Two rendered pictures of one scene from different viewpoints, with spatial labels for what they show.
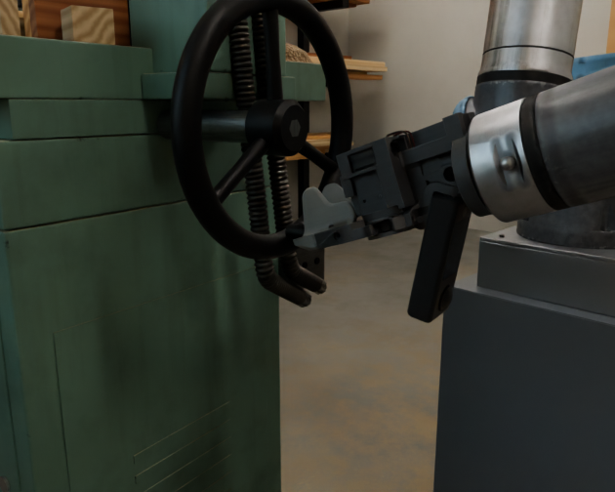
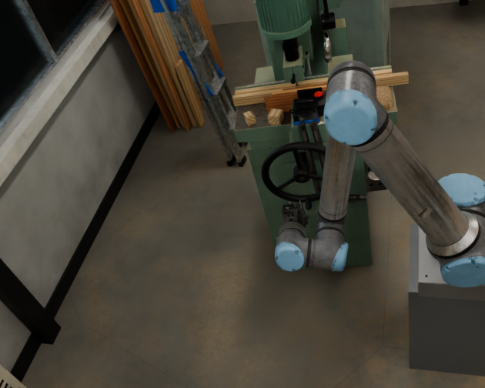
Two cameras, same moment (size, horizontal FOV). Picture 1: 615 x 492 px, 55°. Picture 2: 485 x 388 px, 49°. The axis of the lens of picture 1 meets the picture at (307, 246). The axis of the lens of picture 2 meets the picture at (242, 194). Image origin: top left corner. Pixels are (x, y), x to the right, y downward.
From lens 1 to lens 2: 177 cm
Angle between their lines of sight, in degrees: 67
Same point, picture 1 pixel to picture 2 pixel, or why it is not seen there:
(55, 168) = (263, 154)
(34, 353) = (262, 189)
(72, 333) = not seen: hidden behind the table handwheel
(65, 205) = not seen: hidden behind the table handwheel
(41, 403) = (265, 199)
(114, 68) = (279, 131)
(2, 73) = (246, 137)
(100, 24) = (275, 120)
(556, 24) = (325, 207)
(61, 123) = (264, 145)
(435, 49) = not seen: outside the picture
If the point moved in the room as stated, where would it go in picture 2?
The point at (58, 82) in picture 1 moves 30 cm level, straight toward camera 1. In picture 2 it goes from (262, 136) to (214, 188)
